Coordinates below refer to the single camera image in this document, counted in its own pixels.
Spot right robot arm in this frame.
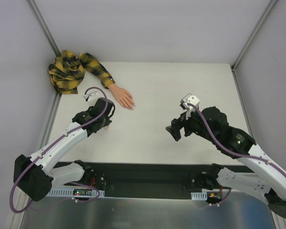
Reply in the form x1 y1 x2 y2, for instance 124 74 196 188
165 106 286 219

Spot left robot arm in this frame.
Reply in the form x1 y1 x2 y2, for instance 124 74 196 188
13 97 115 202

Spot mannequin hand with painted nails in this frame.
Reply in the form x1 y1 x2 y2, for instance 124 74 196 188
108 83 135 110

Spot yellow plaid shirt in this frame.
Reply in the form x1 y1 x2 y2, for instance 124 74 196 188
48 50 115 94

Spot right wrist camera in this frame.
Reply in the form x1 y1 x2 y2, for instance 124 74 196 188
180 93 200 120

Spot right white cable duct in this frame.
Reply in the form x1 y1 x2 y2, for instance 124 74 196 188
190 191 222 201

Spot white cable duct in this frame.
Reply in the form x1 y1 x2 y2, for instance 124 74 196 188
190 191 222 201
46 187 105 198

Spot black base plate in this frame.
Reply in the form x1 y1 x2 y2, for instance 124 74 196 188
52 162 264 198

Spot left white cable duct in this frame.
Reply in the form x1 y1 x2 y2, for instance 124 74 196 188
46 187 105 198

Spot aluminium frame post left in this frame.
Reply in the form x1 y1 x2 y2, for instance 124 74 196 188
27 0 61 56

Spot aluminium frame post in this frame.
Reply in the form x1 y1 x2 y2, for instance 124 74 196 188
230 0 279 72
27 0 61 56

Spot aluminium frame post right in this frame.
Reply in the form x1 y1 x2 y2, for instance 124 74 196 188
230 0 279 72

